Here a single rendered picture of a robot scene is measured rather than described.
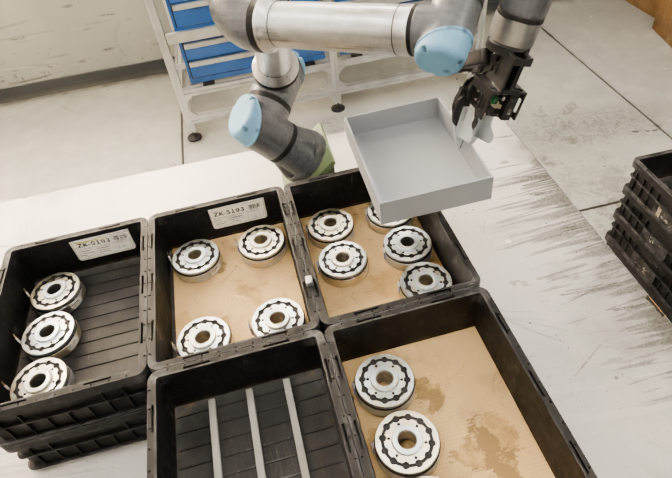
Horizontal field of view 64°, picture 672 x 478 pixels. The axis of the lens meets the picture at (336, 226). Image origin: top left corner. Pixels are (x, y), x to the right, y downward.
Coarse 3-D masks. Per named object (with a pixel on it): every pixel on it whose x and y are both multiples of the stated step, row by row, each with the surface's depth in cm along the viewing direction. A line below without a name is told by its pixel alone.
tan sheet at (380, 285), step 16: (352, 208) 128; (304, 224) 125; (368, 224) 123; (416, 224) 122; (352, 240) 120; (368, 240) 120; (368, 256) 116; (432, 256) 115; (368, 272) 113; (384, 272) 113; (400, 272) 112; (320, 288) 111; (336, 288) 111; (352, 288) 111; (368, 288) 110; (384, 288) 110; (336, 304) 108; (352, 304) 108; (368, 304) 107
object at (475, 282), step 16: (320, 176) 121; (336, 176) 121; (288, 192) 118; (448, 224) 107; (304, 240) 108; (304, 256) 104; (464, 256) 101; (448, 288) 96; (464, 288) 96; (320, 304) 96; (384, 304) 95; (400, 304) 94; (320, 320) 94; (336, 320) 93
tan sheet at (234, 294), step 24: (216, 240) 124; (240, 264) 118; (288, 264) 117; (192, 288) 114; (216, 288) 114; (240, 288) 113; (264, 288) 113; (288, 288) 112; (192, 312) 110; (216, 312) 109; (240, 312) 109; (240, 336) 105
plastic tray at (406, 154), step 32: (352, 128) 110; (384, 128) 112; (416, 128) 111; (448, 128) 107; (384, 160) 105; (416, 160) 103; (448, 160) 102; (480, 160) 94; (384, 192) 98; (416, 192) 97; (448, 192) 91; (480, 192) 93
